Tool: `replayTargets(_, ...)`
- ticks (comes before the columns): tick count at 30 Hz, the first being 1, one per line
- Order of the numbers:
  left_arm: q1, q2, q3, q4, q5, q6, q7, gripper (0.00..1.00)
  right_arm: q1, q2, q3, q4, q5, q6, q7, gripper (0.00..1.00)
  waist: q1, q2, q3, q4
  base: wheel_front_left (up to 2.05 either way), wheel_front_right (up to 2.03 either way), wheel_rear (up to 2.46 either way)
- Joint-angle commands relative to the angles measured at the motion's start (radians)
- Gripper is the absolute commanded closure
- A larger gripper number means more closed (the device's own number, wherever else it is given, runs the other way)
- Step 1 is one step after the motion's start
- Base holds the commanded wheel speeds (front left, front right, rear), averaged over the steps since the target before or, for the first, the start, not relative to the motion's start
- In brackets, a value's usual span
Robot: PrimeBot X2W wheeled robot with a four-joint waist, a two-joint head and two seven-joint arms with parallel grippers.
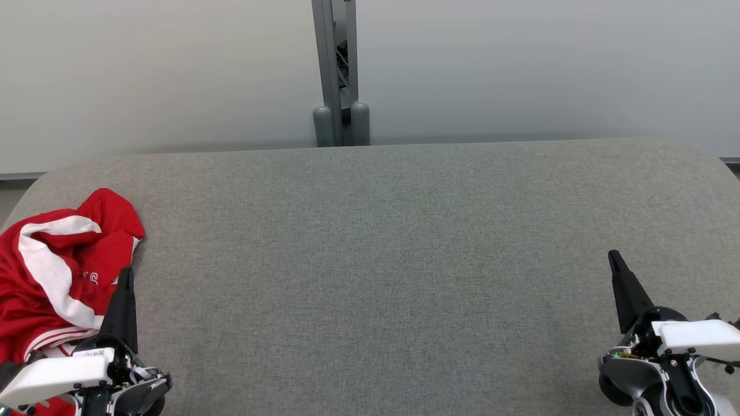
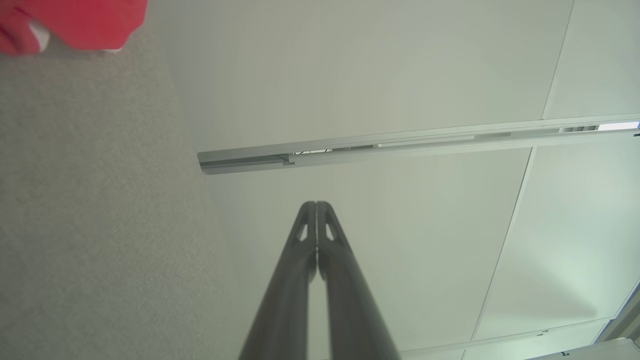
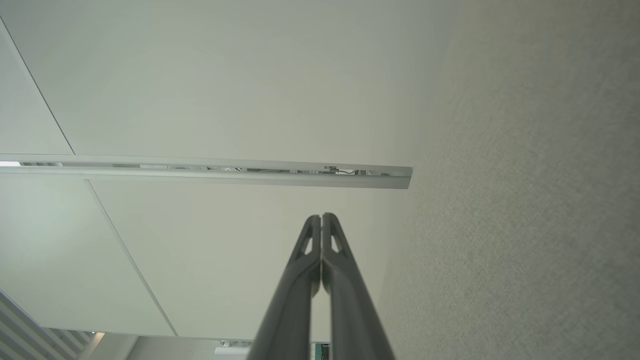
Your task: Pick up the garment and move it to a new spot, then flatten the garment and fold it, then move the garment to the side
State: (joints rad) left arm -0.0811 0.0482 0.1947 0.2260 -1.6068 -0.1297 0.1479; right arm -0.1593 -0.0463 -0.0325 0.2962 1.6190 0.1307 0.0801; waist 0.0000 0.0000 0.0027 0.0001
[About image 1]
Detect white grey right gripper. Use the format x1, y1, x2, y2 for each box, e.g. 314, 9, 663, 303
598, 250, 740, 416

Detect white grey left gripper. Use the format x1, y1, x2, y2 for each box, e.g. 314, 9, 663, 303
0, 267, 172, 416

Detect grey cylinder pad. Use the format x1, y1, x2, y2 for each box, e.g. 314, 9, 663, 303
313, 105, 336, 147
350, 102, 371, 146

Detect red shirt with white sleeves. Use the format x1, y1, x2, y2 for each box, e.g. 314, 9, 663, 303
0, 277, 105, 416

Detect red shorts with white stripes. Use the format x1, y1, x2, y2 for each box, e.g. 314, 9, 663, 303
0, 188, 145, 333

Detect grey metal post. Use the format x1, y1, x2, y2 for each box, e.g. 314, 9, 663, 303
312, 0, 359, 146

